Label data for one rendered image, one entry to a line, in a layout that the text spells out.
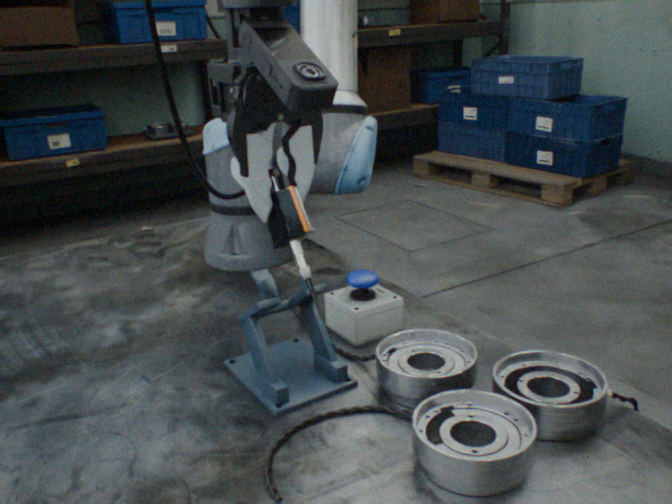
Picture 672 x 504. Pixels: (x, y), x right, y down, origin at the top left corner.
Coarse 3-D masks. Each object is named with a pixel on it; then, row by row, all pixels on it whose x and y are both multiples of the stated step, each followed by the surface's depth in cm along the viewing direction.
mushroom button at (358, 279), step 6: (360, 270) 84; (366, 270) 84; (348, 276) 83; (354, 276) 82; (360, 276) 82; (366, 276) 82; (372, 276) 82; (378, 276) 83; (348, 282) 82; (354, 282) 82; (360, 282) 81; (366, 282) 81; (372, 282) 82; (378, 282) 83; (360, 288) 82; (366, 288) 83
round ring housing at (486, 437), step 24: (432, 408) 63; (456, 408) 63; (480, 408) 63; (504, 408) 63; (456, 432) 61; (480, 432) 61; (504, 432) 59; (528, 432) 59; (432, 456) 56; (456, 456) 55; (480, 456) 57; (504, 456) 54; (528, 456) 56; (432, 480) 58; (456, 480) 55; (480, 480) 55; (504, 480) 55
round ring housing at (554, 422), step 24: (504, 360) 69; (528, 360) 70; (552, 360) 70; (576, 360) 69; (504, 384) 67; (528, 384) 67; (552, 384) 68; (576, 384) 66; (600, 384) 66; (528, 408) 62; (552, 408) 61; (576, 408) 61; (600, 408) 62; (552, 432) 62; (576, 432) 63
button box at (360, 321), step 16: (352, 288) 86; (368, 288) 85; (336, 304) 83; (352, 304) 82; (368, 304) 82; (384, 304) 82; (400, 304) 83; (336, 320) 84; (352, 320) 80; (368, 320) 81; (384, 320) 82; (400, 320) 84; (352, 336) 81; (368, 336) 82; (384, 336) 83
